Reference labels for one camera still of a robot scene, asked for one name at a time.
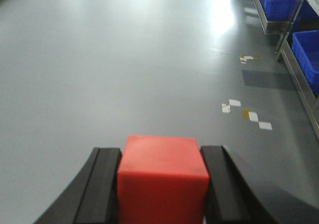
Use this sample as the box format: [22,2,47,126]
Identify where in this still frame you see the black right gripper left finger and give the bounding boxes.
[35,148,122,224]

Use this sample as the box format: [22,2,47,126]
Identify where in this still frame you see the red cube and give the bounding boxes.
[117,135,209,224]

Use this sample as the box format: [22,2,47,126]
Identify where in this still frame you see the steel rack with bins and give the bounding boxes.
[253,0,319,133]

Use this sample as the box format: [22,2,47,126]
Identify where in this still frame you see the white floor tape pieces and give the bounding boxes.
[221,54,273,131]

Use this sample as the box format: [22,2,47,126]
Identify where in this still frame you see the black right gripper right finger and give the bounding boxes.
[200,146,319,224]

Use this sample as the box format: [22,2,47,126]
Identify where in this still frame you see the blue bin in rack lower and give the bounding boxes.
[292,30,319,95]

